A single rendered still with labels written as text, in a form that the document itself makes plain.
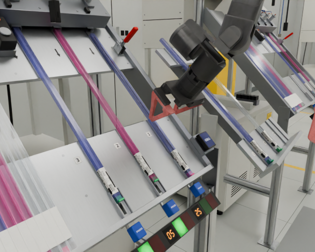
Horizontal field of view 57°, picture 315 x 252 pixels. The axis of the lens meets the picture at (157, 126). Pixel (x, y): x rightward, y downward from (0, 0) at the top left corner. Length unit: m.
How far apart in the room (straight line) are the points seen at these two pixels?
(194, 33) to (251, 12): 0.12
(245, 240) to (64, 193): 1.34
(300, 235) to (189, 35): 0.55
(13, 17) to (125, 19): 2.49
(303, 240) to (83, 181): 0.54
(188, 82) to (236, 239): 1.27
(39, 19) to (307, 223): 0.87
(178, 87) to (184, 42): 0.10
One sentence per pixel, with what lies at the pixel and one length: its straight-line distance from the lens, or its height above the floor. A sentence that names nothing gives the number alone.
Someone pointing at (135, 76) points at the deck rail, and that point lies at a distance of 0.92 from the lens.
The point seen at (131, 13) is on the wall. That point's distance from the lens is 3.30.
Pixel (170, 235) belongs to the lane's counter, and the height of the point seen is 0.66.
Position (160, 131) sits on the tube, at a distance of 0.77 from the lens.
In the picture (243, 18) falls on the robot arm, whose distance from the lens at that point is 0.61.
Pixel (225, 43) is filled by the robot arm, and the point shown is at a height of 1.05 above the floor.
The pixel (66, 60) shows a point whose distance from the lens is 0.81.
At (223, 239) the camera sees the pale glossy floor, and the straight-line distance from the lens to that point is 1.76.
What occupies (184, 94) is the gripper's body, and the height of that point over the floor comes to 0.94.
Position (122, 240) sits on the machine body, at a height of 0.36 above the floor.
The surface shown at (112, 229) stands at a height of 0.73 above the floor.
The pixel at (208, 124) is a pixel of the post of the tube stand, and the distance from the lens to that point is 1.02.
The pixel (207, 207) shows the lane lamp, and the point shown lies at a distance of 0.77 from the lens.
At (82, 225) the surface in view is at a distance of 0.57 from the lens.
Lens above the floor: 1.07
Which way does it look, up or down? 17 degrees down
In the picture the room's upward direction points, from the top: straight up
